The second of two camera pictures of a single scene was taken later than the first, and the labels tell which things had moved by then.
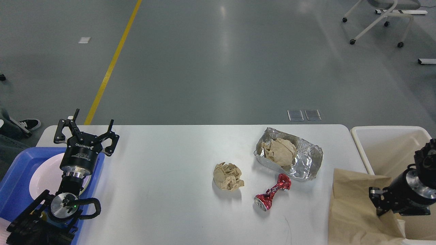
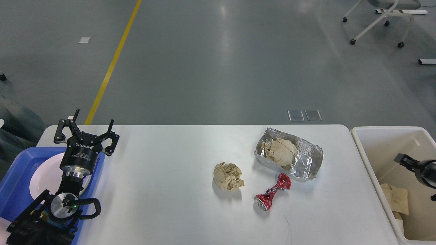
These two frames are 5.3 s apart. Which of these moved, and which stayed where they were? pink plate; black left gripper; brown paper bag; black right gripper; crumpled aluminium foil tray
Moved: brown paper bag; black right gripper
Stayed: pink plate; black left gripper; crumpled aluminium foil tray
